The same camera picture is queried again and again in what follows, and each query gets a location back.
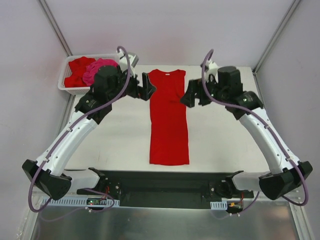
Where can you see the pink t shirt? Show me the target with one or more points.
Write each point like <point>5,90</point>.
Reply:
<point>92,69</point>

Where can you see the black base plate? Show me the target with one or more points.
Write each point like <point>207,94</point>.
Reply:
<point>178,190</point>

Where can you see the red t shirt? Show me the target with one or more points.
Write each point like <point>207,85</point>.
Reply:
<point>169,139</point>
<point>78,68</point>

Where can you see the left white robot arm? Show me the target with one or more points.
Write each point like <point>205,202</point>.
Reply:
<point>48,172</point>

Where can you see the right white cable duct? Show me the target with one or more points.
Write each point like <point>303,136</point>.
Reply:
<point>219,205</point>

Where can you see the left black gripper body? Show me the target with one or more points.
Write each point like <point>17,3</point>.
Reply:
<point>138,86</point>

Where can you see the left aluminium frame post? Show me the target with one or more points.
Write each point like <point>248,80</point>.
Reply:
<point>55,26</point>

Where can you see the white cable duct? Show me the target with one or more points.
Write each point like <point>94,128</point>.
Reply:
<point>219,205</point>
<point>84,202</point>

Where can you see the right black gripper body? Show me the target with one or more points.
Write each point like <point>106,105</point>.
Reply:
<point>198,91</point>

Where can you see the white plastic basket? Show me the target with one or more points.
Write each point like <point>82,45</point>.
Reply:
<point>66,72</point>

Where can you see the left white cable duct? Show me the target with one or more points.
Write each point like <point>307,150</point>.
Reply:
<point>84,202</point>

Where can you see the aluminium frame post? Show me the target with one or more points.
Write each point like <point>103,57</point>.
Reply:
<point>55,26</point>
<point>294,5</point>

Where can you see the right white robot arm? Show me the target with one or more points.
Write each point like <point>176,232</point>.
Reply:
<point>287,172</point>

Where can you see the right aluminium frame post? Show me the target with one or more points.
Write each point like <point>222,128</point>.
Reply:
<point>294,5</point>

